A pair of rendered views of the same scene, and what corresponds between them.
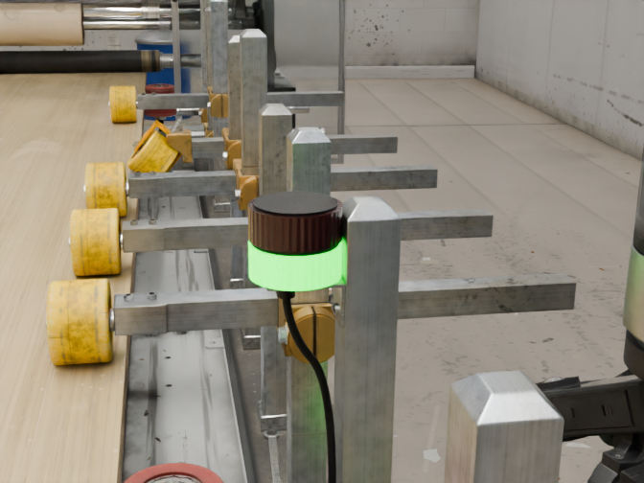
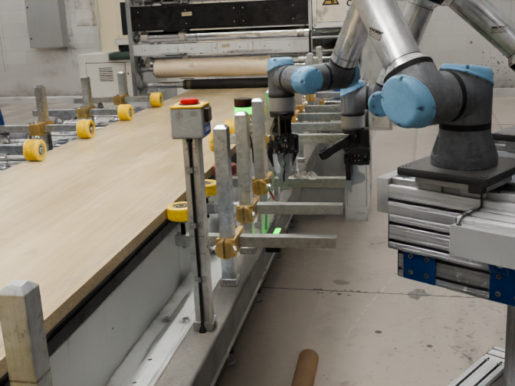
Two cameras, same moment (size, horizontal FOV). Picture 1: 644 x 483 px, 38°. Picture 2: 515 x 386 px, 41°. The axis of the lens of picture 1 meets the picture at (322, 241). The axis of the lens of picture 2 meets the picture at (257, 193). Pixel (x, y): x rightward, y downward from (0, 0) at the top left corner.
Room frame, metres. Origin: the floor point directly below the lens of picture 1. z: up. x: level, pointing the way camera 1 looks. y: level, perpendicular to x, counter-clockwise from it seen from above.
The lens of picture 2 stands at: (-1.49, -0.82, 1.41)
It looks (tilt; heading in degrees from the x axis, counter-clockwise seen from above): 15 degrees down; 21
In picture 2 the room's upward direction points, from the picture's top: 3 degrees counter-clockwise
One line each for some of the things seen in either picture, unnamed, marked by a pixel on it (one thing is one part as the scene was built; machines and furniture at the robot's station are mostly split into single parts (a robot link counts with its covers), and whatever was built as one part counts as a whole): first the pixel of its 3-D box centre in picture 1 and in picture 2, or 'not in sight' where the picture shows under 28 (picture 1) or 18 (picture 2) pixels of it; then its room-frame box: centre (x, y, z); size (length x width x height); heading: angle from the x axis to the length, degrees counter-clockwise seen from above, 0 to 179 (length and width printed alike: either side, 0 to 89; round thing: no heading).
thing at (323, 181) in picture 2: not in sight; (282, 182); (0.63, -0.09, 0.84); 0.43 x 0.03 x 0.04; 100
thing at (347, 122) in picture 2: not in sight; (352, 122); (0.67, -0.32, 1.04); 0.08 x 0.08 x 0.05
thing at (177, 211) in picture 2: not in sight; (182, 224); (0.10, 0.02, 0.85); 0.08 x 0.08 x 0.11
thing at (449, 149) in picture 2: not in sight; (464, 142); (0.14, -0.70, 1.09); 0.15 x 0.15 x 0.10
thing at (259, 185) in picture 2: not in sight; (261, 183); (0.60, -0.02, 0.85); 0.14 x 0.06 x 0.05; 10
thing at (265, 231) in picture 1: (295, 220); (243, 102); (0.57, 0.02, 1.12); 0.06 x 0.06 x 0.02
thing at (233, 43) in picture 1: (241, 177); (299, 119); (1.56, 0.14, 0.90); 0.04 x 0.04 x 0.48; 10
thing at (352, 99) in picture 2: not in sight; (353, 97); (0.67, -0.32, 1.12); 0.09 x 0.08 x 0.11; 97
